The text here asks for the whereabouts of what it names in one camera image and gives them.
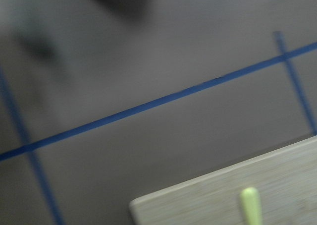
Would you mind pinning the yellow plastic knife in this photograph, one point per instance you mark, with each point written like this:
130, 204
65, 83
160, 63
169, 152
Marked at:
251, 206

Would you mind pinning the wooden cutting board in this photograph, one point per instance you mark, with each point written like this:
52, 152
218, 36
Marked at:
286, 180

